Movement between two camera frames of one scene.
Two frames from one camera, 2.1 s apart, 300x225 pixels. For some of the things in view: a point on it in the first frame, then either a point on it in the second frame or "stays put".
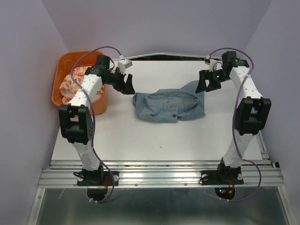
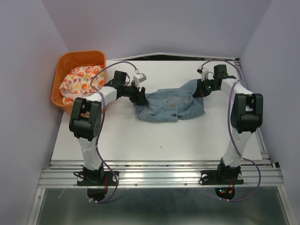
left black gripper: x=128 y=88 to x=139 y=97
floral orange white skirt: x=68 y=89 stays put
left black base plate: x=97 y=178 stays put
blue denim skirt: x=170 y=105 stays put
